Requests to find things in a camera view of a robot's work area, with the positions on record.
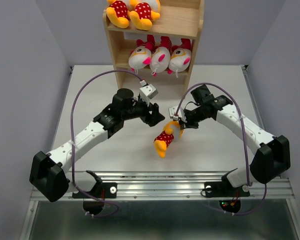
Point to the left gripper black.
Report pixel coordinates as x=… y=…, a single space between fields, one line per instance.
x=156 y=117

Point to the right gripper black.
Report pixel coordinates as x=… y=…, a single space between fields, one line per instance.
x=185 y=125

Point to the orange plush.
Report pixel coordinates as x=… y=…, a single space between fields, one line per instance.
x=171 y=132
x=117 y=13

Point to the white pink plush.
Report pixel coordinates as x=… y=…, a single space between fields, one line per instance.
x=160 y=58
x=180 y=57
x=141 y=56

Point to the orange plush facing up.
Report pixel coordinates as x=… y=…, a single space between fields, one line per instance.
x=144 y=13

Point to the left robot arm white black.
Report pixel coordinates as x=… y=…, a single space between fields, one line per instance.
x=48 y=170

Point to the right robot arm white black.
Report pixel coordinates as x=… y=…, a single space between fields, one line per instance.
x=266 y=156

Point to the wooden shelf unit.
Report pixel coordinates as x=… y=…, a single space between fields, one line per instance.
x=161 y=36

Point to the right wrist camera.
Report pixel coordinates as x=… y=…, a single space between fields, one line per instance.
x=177 y=114

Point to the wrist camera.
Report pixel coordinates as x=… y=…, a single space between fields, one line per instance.
x=147 y=92
x=177 y=114

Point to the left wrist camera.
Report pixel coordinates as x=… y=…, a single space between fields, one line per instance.
x=147 y=92

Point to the aluminium mounting rail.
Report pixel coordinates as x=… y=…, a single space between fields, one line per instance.
x=183 y=185

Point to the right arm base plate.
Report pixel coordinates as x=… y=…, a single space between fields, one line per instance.
x=219 y=189

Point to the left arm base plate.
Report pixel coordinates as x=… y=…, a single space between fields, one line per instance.
x=105 y=190

